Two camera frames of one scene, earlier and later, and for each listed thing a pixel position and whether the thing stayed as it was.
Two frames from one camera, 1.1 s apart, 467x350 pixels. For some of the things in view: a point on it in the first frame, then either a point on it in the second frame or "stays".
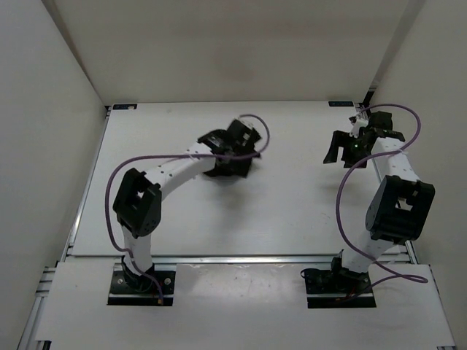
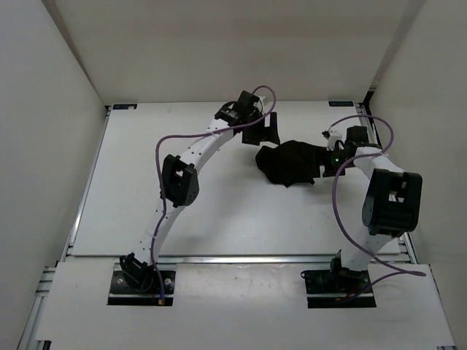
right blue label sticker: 348,103 stays
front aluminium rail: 234,259 stays
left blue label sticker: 125,106 stays
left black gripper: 236,165 to 263,133
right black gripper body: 357,144 to 331,160
